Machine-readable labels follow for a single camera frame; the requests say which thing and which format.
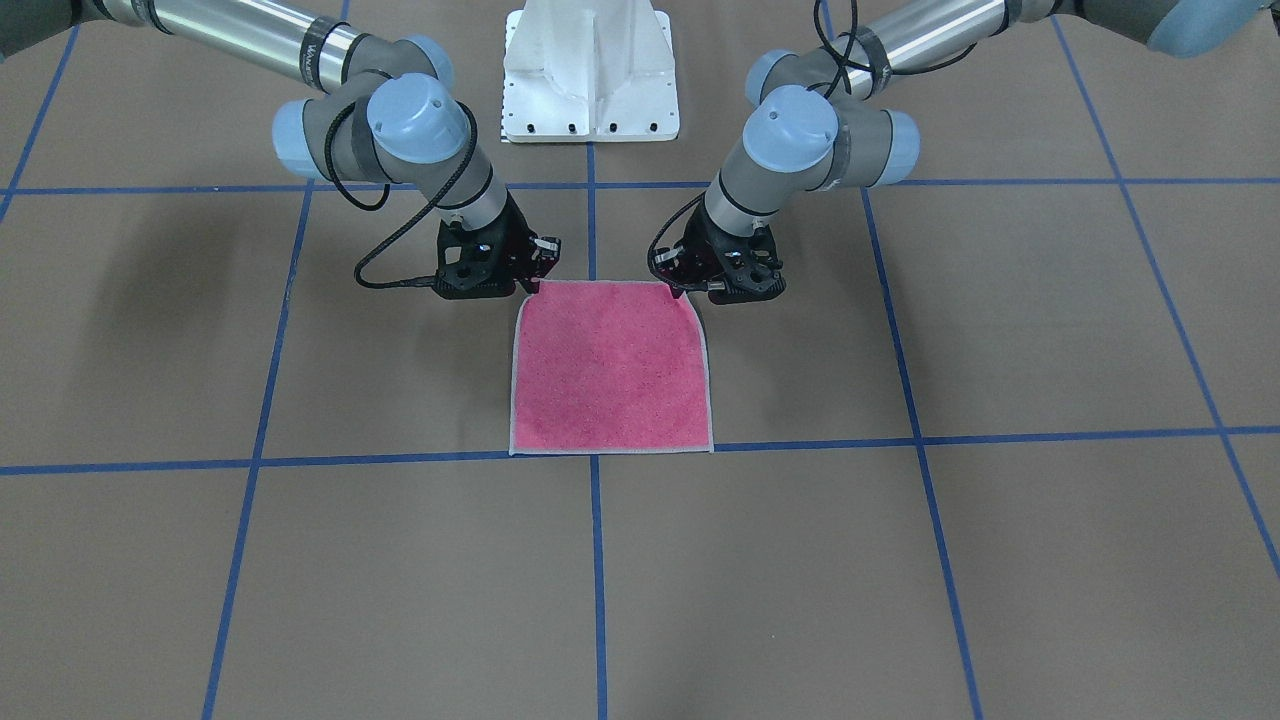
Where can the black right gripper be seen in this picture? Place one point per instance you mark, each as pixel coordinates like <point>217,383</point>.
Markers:
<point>517,243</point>

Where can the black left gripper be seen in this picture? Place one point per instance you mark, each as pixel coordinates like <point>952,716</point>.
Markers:
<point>694,250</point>

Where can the pink grey microfibre towel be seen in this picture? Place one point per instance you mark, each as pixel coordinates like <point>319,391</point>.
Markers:
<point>609,367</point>

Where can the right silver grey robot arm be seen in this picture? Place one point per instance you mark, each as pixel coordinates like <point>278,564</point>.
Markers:
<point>384,113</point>

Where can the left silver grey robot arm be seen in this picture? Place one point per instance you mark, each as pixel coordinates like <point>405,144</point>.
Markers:
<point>812,128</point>

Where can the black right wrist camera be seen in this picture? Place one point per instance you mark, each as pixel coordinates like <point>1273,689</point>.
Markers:
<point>474,270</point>

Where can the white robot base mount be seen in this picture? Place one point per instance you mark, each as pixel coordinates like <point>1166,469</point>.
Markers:
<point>589,72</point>

